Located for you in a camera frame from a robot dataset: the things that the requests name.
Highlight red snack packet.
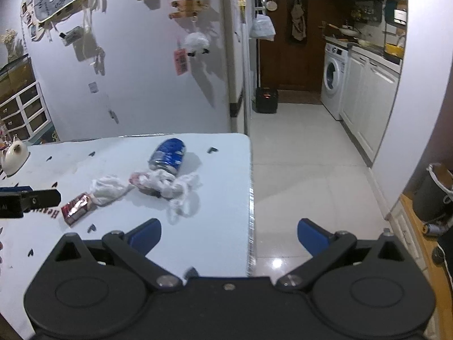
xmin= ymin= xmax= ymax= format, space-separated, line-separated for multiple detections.
xmin=61 ymin=192 xmax=95 ymax=226

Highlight white drawer cabinet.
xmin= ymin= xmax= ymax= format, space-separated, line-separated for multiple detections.
xmin=0 ymin=80 xmax=54 ymax=143

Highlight clear plastic wrapper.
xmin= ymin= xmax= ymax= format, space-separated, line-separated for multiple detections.
xmin=128 ymin=169 xmax=202 ymax=222

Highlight grey bucket with rope handle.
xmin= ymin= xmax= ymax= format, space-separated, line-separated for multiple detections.
xmin=412 ymin=163 xmax=453 ymax=222

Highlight white heart-print tablecloth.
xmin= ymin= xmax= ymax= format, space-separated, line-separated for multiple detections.
xmin=0 ymin=133 xmax=253 ymax=340

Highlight yellow pot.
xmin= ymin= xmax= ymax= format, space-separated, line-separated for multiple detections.
xmin=384 ymin=42 xmax=406 ymax=58

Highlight metal spray can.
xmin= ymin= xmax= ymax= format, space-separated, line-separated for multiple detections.
xmin=422 ymin=222 xmax=447 ymax=238

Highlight glass fish tank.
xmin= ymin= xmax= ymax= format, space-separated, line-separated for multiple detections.
xmin=0 ymin=55 xmax=35 ymax=83

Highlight dried flowers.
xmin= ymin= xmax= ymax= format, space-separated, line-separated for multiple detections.
xmin=0 ymin=30 xmax=19 ymax=58

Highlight brown hanging apron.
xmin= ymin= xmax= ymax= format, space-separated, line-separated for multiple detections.
xmin=290 ymin=0 xmax=308 ymax=42

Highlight row of wall photos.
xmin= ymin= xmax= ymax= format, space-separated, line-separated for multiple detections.
xmin=19 ymin=0 xmax=142 ymax=41

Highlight white refrigerator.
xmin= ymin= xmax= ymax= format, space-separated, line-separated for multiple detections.
xmin=219 ymin=0 xmax=254 ymax=136

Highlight white teapot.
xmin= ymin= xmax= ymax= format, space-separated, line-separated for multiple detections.
xmin=1 ymin=141 xmax=30 ymax=176

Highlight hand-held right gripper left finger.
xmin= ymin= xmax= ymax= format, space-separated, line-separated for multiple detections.
xmin=48 ymin=218 xmax=183 ymax=292

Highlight white washing machine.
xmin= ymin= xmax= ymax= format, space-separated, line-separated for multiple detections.
xmin=320 ymin=42 xmax=352 ymax=121

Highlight brown wooden door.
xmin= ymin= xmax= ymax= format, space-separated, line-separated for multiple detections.
xmin=258 ymin=0 xmax=330 ymax=93

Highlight wooden skateboard ornament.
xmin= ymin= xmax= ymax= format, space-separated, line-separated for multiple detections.
xmin=169 ymin=0 xmax=210 ymax=21

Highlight pink hanging card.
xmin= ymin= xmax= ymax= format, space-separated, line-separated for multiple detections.
xmin=173 ymin=49 xmax=190 ymax=76

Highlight brown doormat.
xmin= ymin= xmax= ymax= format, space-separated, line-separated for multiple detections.
xmin=277 ymin=90 xmax=323 ymax=105

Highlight black floor heater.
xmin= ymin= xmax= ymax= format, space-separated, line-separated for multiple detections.
xmin=255 ymin=88 xmax=279 ymax=114

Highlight white kitchen base cabinets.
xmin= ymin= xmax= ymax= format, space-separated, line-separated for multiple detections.
xmin=340 ymin=48 xmax=403 ymax=168

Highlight white wrapper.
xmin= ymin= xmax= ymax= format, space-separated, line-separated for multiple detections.
xmin=90 ymin=174 xmax=134 ymax=206

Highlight hanging clear plastic bag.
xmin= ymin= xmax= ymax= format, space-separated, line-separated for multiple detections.
xmin=249 ymin=14 xmax=277 ymax=42

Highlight white sheep plush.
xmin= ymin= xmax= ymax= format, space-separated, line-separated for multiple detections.
xmin=184 ymin=33 xmax=210 ymax=58

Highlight frying pan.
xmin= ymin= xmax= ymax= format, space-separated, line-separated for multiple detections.
xmin=327 ymin=24 xmax=362 ymax=38

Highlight crushed blue drink can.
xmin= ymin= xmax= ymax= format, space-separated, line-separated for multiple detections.
xmin=148 ymin=138 xmax=187 ymax=175

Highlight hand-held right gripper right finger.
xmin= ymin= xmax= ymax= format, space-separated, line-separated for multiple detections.
xmin=275 ymin=218 xmax=414 ymax=292

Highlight low white cabinet wooden top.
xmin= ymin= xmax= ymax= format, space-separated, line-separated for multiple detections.
xmin=387 ymin=193 xmax=441 ymax=340

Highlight small black and white tag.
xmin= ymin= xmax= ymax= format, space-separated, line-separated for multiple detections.
xmin=59 ymin=26 xmax=85 ymax=46

